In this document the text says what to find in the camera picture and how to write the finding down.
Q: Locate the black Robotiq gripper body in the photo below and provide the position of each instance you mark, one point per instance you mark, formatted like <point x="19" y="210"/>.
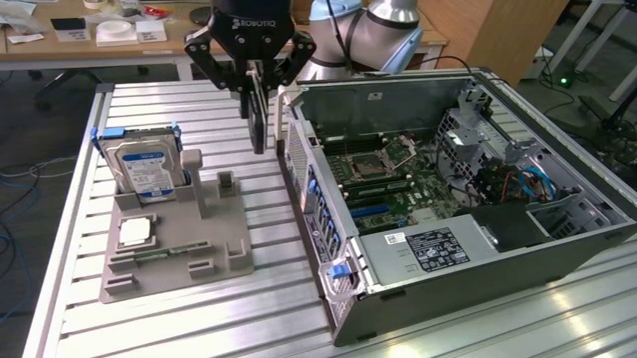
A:
<point x="252" y="33"/>

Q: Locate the low-profile graphics card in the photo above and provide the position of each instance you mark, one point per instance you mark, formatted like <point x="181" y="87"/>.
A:
<point x="257" y="123"/>

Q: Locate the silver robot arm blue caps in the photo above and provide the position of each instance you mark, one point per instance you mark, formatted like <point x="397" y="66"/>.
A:
<point x="384" y="30"/>

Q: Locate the plain white card box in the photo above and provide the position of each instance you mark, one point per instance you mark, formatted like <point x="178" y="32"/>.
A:
<point x="152" y="31"/>

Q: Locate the red packet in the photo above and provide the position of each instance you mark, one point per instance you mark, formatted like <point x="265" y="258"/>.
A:
<point x="157" y="11"/>

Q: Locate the white box with tape roll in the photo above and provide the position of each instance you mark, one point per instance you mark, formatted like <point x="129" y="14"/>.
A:
<point x="117" y="33"/>

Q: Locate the black RAM slot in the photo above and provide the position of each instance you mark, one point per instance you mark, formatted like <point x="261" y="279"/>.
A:
<point x="356" y="142"/>
<point x="356" y="146"/>
<point x="377" y="191"/>
<point x="380" y="196"/>
<point x="373" y="181"/>
<point x="359" y="138"/>
<point x="376" y="185"/>
<point x="359" y="135"/>

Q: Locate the wooden desk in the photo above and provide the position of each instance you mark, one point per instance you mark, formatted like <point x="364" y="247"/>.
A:
<point x="75" y="52"/>

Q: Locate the white box with black lid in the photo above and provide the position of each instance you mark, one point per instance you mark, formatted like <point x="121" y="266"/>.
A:
<point x="71" y="30"/>

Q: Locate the black office chair base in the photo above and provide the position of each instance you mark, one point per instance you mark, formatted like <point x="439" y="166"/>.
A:
<point x="65" y="80"/>

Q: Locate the hard disk with blue rails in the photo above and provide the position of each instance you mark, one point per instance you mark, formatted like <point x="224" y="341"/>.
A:
<point x="145" y="164"/>

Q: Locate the CPU socket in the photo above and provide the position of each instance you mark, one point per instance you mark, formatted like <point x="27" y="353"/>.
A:
<point x="367" y="166"/>

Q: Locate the silver socket cover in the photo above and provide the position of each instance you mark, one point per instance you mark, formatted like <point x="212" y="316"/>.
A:
<point x="413" y="147"/>

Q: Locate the white paper tag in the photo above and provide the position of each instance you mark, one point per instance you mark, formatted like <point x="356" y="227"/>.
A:
<point x="25" y="38"/>

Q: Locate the clear plastic bag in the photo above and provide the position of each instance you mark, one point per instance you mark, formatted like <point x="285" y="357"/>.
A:
<point x="21" y="16"/>

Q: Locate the metal drive cage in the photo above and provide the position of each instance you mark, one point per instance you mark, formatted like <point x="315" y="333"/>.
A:
<point x="473" y="141"/>

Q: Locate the black expansion slot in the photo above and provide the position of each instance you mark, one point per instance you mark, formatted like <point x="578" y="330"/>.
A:
<point x="367" y="204"/>

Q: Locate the wooden cabinet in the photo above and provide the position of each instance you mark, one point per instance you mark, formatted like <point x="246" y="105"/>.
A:
<point x="508" y="33"/>

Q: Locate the blue expansion slot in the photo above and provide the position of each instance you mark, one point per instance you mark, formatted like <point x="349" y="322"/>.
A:
<point x="369" y="212"/>

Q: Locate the green motherboard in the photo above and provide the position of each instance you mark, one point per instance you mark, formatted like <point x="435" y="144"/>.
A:
<point x="423" y="194"/>

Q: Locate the grey parts rack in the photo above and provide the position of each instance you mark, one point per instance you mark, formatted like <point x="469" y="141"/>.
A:
<point x="200" y="231"/>

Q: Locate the silver CPU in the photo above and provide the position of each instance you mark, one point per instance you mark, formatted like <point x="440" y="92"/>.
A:
<point x="134" y="233"/>

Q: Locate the silver chipset heat sink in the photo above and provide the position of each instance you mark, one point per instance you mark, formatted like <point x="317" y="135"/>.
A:
<point x="427" y="215"/>

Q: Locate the black device with green light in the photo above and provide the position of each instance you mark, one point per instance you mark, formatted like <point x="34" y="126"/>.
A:
<point x="566" y="81"/>

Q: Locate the green RAM stick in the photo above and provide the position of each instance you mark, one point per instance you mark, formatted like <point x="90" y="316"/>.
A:
<point x="154" y="255"/>

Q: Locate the blue case latch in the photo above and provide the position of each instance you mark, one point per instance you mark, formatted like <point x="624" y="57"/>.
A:
<point x="340" y="271"/>

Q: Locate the grey power supply with label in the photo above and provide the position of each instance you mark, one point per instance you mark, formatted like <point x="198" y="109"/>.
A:
<point x="399" y="268"/>

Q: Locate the black plastic cover block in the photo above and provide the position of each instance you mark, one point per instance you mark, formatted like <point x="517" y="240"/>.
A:
<point x="508" y="227"/>

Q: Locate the black floor stand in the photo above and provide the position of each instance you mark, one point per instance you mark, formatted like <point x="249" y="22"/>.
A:
<point x="618" y="115"/>

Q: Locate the metal disk bay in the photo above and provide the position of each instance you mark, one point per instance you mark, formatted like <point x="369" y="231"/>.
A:
<point x="572" y="212"/>

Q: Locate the open dark grey PC case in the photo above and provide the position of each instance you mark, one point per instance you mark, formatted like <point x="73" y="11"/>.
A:
<point x="448" y="309"/>

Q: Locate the white desk frame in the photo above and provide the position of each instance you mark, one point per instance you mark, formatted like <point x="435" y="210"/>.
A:
<point x="600" y="35"/>

